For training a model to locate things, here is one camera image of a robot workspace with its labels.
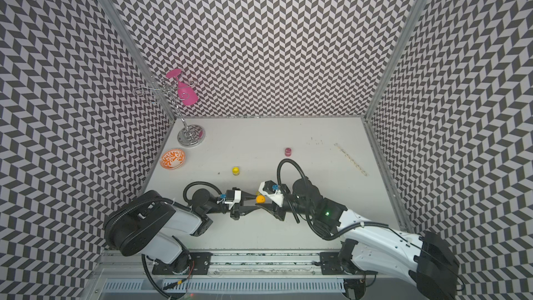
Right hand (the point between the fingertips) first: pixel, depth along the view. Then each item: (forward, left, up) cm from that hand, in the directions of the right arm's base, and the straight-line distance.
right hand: (261, 200), depth 70 cm
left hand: (+1, 0, -3) cm, 3 cm away
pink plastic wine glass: (+53, +40, +2) cm, 66 cm away
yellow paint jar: (+21, +14, -16) cm, 30 cm away
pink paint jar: (+30, -11, -15) cm, 36 cm away
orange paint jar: (0, 0, +2) cm, 2 cm away
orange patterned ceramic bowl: (+27, +46, -14) cm, 55 cm away
